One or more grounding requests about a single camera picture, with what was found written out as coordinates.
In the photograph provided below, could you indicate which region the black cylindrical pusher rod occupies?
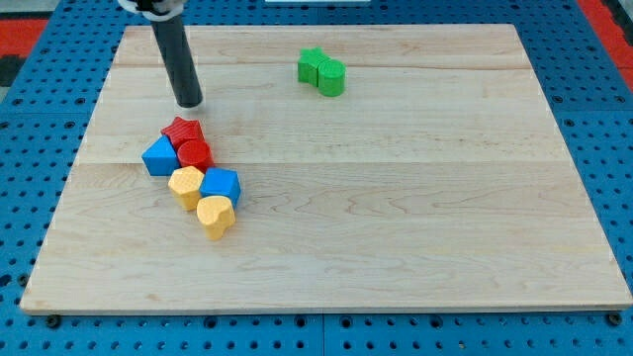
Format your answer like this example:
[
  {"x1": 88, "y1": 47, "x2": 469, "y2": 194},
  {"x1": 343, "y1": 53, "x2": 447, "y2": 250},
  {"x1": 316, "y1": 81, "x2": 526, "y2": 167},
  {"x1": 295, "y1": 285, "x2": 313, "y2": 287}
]
[{"x1": 151, "y1": 16, "x2": 203, "y2": 108}]

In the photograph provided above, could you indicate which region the white rod mount collar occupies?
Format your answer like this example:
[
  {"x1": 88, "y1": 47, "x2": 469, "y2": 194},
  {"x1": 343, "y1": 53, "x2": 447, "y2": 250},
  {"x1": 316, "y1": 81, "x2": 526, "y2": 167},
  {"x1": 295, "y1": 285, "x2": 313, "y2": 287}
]
[{"x1": 118, "y1": 0, "x2": 187, "y2": 22}]

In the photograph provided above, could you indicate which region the red star block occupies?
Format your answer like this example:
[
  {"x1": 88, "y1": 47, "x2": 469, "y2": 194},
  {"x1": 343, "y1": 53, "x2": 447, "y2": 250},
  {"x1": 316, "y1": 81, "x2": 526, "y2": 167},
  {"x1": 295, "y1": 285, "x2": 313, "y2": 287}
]
[{"x1": 160, "y1": 117, "x2": 205, "y2": 150}]

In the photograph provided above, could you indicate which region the green star block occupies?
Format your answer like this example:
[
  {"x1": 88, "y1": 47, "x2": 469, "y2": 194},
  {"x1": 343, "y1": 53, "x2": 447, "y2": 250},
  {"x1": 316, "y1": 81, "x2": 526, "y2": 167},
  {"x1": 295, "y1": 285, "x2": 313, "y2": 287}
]
[{"x1": 297, "y1": 46, "x2": 330, "y2": 87}]

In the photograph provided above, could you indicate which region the red cylinder block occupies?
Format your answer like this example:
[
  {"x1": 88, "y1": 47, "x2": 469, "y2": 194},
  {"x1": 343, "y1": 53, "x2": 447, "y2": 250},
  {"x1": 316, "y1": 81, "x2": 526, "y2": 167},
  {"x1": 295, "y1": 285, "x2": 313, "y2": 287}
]
[{"x1": 177, "y1": 139, "x2": 215, "y2": 173}]

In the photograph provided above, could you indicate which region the blue triangular block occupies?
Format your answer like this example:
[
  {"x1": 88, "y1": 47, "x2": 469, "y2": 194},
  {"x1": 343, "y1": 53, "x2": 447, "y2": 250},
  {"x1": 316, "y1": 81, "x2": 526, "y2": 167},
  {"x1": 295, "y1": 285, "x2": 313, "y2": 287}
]
[{"x1": 141, "y1": 135, "x2": 180, "y2": 176}]

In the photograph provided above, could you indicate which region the yellow hexagon block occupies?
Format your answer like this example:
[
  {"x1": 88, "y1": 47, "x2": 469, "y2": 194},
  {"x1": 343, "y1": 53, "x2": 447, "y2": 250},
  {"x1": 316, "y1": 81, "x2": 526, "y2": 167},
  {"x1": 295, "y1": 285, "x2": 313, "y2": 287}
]
[{"x1": 168, "y1": 166, "x2": 204, "y2": 211}]

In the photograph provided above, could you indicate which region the blue cube block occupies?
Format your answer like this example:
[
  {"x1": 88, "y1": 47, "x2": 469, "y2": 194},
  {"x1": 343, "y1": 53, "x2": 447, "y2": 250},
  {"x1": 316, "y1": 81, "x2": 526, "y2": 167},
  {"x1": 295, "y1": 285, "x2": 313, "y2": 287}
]
[{"x1": 199, "y1": 168, "x2": 241, "y2": 207}]

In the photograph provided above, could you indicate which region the yellow heart block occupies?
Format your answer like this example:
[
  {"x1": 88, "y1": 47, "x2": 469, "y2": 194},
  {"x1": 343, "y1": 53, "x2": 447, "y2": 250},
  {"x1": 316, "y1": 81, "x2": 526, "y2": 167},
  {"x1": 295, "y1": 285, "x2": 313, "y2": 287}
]
[{"x1": 196, "y1": 196, "x2": 236, "y2": 240}]

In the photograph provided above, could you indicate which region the green cylinder block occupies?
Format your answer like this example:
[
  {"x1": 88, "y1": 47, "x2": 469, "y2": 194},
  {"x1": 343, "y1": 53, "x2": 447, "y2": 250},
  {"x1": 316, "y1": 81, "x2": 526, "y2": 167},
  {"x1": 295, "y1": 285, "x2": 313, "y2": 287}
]
[{"x1": 317, "y1": 58, "x2": 346, "y2": 97}]

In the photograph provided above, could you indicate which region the light wooden board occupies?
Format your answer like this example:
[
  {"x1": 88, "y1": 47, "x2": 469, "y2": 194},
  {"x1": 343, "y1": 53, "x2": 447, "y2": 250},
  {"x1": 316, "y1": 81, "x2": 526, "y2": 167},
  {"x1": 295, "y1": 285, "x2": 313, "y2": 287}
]
[{"x1": 20, "y1": 24, "x2": 632, "y2": 315}]

